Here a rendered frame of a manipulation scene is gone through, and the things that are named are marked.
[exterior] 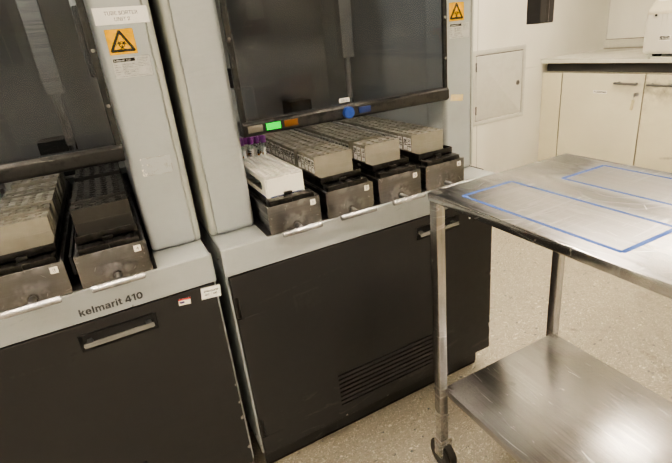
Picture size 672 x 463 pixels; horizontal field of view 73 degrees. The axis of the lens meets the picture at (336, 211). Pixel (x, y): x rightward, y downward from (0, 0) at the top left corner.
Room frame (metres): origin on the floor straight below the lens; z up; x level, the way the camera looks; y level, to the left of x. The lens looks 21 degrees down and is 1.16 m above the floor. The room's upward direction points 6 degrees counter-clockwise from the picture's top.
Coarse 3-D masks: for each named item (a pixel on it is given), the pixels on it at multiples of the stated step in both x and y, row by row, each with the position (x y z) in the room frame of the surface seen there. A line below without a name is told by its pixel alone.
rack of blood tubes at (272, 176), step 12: (264, 156) 1.26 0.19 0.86; (252, 168) 1.14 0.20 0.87; (264, 168) 1.13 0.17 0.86; (276, 168) 1.12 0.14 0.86; (288, 168) 1.10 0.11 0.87; (252, 180) 1.21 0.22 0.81; (264, 180) 1.03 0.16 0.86; (276, 180) 1.04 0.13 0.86; (288, 180) 1.05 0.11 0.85; (300, 180) 1.07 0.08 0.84; (264, 192) 1.04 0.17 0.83; (276, 192) 1.04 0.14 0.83
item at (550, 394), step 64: (448, 192) 0.93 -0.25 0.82; (512, 192) 0.88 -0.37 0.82; (576, 192) 0.85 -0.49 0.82; (640, 192) 0.81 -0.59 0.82; (576, 256) 0.61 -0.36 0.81; (640, 256) 0.57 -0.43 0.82; (512, 384) 0.92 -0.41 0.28; (576, 384) 0.89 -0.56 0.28; (640, 384) 0.87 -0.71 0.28; (448, 448) 0.92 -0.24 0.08; (512, 448) 0.73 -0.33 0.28; (576, 448) 0.71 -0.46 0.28; (640, 448) 0.70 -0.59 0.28
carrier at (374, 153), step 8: (368, 144) 1.21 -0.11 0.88; (376, 144) 1.21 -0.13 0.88; (384, 144) 1.22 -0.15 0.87; (392, 144) 1.23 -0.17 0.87; (368, 152) 1.20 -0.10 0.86; (376, 152) 1.21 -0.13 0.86; (384, 152) 1.22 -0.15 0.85; (392, 152) 1.23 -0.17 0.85; (368, 160) 1.19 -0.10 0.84; (376, 160) 1.20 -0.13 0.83; (384, 160) 1.22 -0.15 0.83; (392, 160) 1.23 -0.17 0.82
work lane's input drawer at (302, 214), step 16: (256, 192) 1.09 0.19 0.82; (288, 192) 1.04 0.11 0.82; (304, 192) 1.04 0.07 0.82; (256, 208) 1.07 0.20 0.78; (272, 208) 0.99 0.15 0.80; (288, 208) 1.01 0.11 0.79; (304, 208) 1.03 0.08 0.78; (320, 208) 1.04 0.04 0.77; (272, 224) 0.99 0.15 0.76; (288, 224) 1.01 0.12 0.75; (304, 224) 1.02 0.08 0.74; (320, 224) 0.99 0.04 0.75
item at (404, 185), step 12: (360, 168) 1.22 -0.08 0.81; (396, 168) 1.16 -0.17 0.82; (408, 168) 1.16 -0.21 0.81; (372, 180) 1.14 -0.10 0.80; (384, 180) 1.12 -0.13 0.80; (396, 180) 1.14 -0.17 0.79; (408, 180) 1.16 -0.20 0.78; (420, 180) 1.17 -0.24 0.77; (384, 192) 1.12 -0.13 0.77; (396, 192) 1.14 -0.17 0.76; (408, 192) 1.16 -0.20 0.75; (420, 192) 1.17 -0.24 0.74; (396, 204) 1.09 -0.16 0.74
